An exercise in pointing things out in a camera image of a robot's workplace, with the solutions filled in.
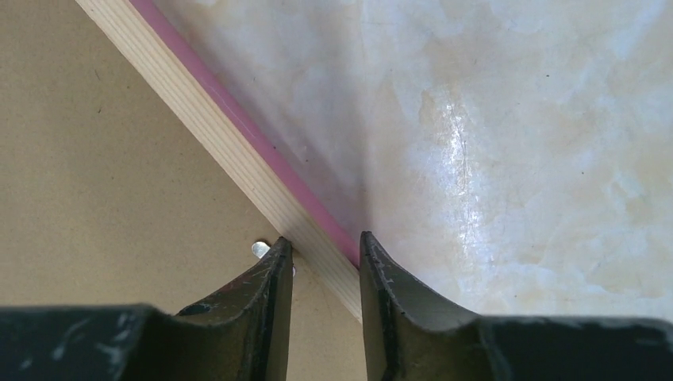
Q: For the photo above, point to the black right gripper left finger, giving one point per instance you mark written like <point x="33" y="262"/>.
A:
<point x="239" y="332"/>

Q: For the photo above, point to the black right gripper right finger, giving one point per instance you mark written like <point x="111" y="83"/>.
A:
<point x="410" y="332"/>

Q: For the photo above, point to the brown backing board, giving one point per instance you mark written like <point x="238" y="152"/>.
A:
<point x="106" y="197"/>

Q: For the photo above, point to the metal frame retaining tab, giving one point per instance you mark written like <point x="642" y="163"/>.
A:
<point x="261" y="248"/>

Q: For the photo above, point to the pink wooden picture frame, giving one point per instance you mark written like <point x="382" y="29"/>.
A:
<point x="144" y="36"/>

